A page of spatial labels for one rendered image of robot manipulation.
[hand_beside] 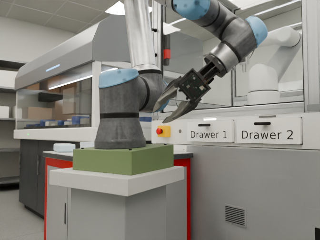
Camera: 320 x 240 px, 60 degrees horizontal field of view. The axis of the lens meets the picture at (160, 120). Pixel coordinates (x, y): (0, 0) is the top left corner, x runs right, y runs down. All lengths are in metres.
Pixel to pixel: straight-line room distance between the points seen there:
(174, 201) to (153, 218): 0.66
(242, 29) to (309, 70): 0.56
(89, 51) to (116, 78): 1.28
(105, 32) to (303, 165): 1.52
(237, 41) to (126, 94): 0.32
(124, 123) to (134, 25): 0.36
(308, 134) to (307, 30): 0.42
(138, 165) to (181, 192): 0.82
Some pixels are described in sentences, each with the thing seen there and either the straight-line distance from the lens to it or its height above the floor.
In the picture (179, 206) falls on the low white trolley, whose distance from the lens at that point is 1.51.
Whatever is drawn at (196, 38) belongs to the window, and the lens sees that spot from 1.65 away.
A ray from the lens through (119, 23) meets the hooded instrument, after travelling 2.20.
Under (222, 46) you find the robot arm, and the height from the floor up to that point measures 1.09.
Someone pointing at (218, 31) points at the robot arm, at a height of 1.14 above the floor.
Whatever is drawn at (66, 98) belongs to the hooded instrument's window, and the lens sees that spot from 2.34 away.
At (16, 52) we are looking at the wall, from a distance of 5.43.
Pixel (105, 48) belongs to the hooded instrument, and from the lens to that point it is 2.07.
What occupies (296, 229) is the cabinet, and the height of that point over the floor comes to 0.48.
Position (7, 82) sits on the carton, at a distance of 4.82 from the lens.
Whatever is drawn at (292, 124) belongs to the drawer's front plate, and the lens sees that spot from 1.25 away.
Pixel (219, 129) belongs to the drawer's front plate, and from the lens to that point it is 1.42.
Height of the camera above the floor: 0.86
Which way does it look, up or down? 3 degrees up
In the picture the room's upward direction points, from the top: straight up
